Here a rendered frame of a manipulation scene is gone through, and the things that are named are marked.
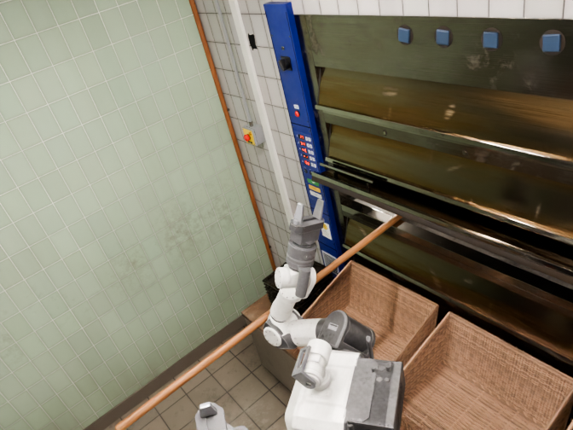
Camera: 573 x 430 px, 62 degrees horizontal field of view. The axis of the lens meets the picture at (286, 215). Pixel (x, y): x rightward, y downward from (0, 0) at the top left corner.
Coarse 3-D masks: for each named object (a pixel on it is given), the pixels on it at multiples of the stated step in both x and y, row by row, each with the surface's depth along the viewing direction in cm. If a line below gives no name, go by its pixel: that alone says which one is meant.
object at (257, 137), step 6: (246, 126) 265; (252, 126) 263; (258, 126) 262; (246, 132) 265; (252, 132) 261; (258, 132) 263; (252, 138) 263; (258, 138) 264; (264, 138) 267; (252, 144) 267; (258, 144) 266
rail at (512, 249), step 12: (336, 180) 209; (360, 192) 198; (396, 204) 184; (420, 216) 176; (432, 216) 173; (456, 228) 165; (480, 240) 158; (492, 240) 155; (516, 252) 149; (528, 252) 147; (552, 264) 141
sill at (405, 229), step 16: (352, 208) 235; (368, 208) 232; (400, 224) 216; (416, 240) 208; (432, 240) 202; (448, 240) 200; (448, 256) 197; (464, 256) 190; (480, 256) 188; (496, 272) 180; (512, 272) 177; (528, 272) 175; (528, 288) 172; (544, 288) 167; (560, 288) 166; (560, 304) 164
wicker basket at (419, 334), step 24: (360, 264) 249; (336, 288) 253; (360, 288) 254; (384, 288) 239; (312, 312) 246; (360, 312) 257; (408, 312) 230; (432, 312) 214; (384, 336) 240; (408, 336) 235; (408, 360) 213
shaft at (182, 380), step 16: (384, 224) 213; (368, 240) 208; (320, 272) 197; (256, 320) 183; (240, 336) 178; (224, 352) 175; (192, 368) 170; (176, 384) 166; (160, 400) 163; (128, 416) 159
